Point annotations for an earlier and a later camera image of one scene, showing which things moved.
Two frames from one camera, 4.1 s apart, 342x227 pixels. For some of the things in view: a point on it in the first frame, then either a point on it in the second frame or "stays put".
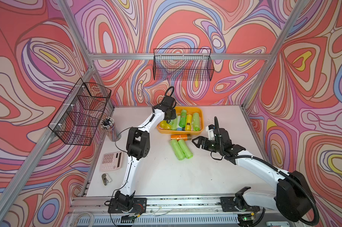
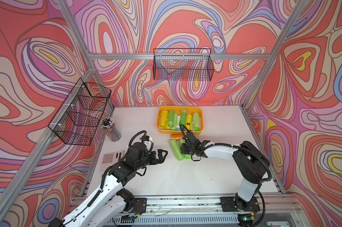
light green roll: x=196 y=122 stays put
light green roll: x=177 y=149 stays put
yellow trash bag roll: x=164 y=125 stays put
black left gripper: x=173 y=110 -> x=156 y=161
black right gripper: x=200 y=142 -> x=183 y=149
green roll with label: x=183 y=119 stays put
